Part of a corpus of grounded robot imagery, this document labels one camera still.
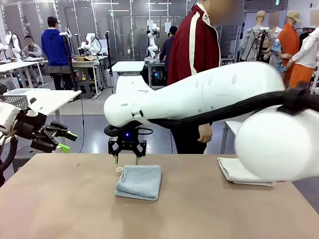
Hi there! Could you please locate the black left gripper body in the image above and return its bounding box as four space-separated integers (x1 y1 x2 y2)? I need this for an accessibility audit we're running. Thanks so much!
16 109 54 144

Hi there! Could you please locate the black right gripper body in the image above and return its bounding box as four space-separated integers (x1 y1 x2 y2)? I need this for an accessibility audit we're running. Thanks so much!
107 128 147 158

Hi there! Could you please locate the blue terry towel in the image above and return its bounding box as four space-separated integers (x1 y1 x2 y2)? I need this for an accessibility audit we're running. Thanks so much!
114 164 162 201

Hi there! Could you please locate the pale whitish terry towel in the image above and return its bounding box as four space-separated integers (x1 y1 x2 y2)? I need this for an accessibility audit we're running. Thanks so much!
217 156 276 187

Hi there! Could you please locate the grey perforated metal basket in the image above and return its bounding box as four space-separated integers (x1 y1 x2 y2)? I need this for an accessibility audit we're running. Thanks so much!
0 95 28 111

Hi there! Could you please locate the person's right hand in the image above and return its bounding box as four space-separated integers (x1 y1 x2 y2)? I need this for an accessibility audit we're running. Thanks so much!
197 123 213 144

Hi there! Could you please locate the white work table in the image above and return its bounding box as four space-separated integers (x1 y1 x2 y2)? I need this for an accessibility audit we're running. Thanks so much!
220 120 240 154
0 89 82 150

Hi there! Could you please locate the grey step stool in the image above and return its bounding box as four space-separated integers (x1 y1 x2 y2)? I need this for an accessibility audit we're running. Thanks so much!
77 81 94 100

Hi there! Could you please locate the white background workbench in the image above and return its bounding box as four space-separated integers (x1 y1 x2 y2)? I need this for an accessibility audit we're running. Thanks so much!
72 56 108 97
0 57 46 88

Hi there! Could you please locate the seated person in grey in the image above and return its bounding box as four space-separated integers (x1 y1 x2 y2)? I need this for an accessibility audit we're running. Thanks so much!
21 35 43 60

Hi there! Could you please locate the white background table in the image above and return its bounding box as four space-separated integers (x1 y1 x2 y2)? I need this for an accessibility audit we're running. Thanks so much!
109 61 146 94

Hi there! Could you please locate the cardboard box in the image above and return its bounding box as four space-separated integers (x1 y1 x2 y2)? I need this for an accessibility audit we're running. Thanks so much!
75 55 97 62

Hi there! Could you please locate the person in blue hoodie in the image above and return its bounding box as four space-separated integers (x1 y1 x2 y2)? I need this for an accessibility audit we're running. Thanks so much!
41 16 73 91

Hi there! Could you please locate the person in dark clothes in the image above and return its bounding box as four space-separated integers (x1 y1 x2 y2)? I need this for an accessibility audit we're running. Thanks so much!
159 26 178 75

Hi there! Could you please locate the person in red jacket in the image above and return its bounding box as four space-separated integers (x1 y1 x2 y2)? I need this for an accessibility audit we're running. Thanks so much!
166 0 245 154

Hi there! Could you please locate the white shoe shelf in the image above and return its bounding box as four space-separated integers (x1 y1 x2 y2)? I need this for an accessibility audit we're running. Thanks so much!
220 58 237 67

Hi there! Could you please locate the mannequin in grey shirt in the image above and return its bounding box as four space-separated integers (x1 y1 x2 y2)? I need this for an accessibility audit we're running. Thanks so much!
239 10 279 63

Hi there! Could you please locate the figure in floral blue shirt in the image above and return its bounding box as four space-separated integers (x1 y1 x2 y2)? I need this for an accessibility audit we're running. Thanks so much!
268 11 287 73

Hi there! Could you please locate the mannequin in orange jacket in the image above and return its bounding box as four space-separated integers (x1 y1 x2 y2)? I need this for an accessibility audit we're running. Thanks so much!
277 9 304 88

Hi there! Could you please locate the mannequin in white shirt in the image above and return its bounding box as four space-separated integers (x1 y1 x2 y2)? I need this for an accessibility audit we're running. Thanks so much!
286 26 319 89

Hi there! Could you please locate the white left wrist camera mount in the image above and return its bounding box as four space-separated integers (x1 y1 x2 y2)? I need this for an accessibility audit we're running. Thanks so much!
24 98 43 117

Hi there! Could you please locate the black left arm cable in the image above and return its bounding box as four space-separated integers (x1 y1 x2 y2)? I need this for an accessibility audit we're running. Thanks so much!
0 135 19 172

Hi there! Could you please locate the black camera stand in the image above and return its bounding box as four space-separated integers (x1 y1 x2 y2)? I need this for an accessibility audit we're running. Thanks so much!
104 31 114 88
59 31 78 92

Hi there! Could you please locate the black camera tripod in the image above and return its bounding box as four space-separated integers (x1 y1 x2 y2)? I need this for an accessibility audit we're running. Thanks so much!
256 26 269 63

